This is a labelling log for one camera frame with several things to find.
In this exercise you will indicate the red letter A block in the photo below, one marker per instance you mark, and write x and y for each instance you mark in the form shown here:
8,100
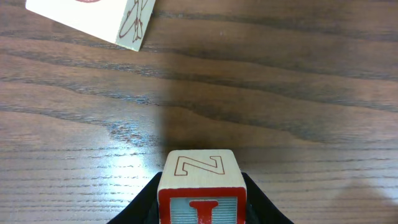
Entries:
120,22

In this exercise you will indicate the red letter I block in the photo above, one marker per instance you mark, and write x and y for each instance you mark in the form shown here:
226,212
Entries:
202,186

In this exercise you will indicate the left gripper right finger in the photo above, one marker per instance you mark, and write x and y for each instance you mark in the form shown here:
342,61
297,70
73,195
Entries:
259,209

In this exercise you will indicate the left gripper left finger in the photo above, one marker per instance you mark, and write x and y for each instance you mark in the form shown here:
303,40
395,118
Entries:
143,209

